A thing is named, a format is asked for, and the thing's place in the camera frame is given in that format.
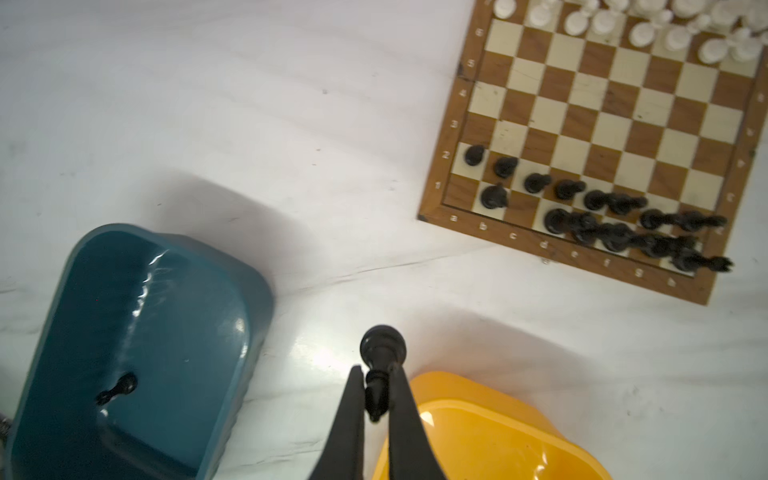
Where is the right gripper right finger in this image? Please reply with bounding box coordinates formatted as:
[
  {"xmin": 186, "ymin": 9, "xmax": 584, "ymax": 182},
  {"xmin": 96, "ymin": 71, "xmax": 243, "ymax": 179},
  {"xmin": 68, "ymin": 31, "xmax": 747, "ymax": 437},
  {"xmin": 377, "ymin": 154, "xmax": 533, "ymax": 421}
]
[{"xmin": 388, "ymin": 364, "xmax": 446, "ymax": 480}]

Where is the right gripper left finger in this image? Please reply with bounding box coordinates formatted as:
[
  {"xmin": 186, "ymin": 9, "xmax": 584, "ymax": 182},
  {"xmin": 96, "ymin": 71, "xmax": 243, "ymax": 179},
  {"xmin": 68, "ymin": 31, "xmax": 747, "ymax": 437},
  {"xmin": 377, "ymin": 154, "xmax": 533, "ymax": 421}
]
[{"xmin": 309, "ymin": 365, "xmax": 366, "ymax": 480}]

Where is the black rook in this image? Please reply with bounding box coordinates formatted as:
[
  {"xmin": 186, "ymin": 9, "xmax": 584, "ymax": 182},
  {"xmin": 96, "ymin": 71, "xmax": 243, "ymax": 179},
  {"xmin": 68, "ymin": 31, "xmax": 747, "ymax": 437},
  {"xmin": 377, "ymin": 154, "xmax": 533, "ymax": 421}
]
[{"xmin": 360, "ymin": 325, "xmax": 407, "ymax": 423}]

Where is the wooden chess board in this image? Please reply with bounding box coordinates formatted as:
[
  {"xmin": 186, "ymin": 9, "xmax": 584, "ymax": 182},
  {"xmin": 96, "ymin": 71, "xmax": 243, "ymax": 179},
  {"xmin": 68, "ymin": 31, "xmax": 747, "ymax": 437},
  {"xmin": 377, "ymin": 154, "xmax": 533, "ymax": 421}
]
[{"xmin": 419, "ymin": 1, "xmax": 767, "ymax": 304}]

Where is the yellow plastic tray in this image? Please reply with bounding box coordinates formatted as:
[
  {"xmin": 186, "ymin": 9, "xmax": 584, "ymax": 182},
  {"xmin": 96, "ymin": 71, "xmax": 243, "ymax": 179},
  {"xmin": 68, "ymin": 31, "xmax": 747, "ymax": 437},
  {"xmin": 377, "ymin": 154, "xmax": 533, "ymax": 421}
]
[{"xmin": 410, "ymin": 372, "xmax": 611, "ymax": 479}]

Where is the dark teal plastic tray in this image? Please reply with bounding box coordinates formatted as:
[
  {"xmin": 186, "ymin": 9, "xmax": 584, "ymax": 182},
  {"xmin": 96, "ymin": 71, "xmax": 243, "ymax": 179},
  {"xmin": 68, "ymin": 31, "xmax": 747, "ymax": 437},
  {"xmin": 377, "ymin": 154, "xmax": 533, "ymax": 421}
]
[{"xmin": 4, "ymin": 224, "xmax": 275, "ymax": 479}]

